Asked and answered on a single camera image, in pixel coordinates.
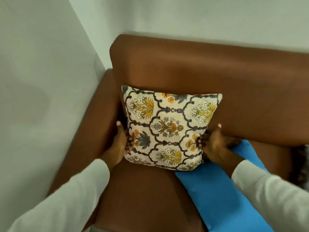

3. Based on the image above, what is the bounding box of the person's right hand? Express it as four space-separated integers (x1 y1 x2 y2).
196 123 243 168

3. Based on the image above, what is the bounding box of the person's left hand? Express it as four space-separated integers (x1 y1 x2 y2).
101 121 135 171

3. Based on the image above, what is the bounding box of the plain blue cushion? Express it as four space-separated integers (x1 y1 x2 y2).
174 139 275 232

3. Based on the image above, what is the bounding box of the cream floral patterned cushion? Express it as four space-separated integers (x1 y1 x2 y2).
121 85 223 172

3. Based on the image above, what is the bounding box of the brown leather sofa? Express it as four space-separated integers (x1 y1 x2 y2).
47 34 309 232

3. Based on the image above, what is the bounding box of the grey white patterned cushion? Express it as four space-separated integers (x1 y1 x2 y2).
288 144 309 190

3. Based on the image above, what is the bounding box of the person's left forearm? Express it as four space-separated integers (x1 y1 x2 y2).
7 152 117 232

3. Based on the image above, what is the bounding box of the person's right forearm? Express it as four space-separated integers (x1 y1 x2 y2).
216 145 309 232

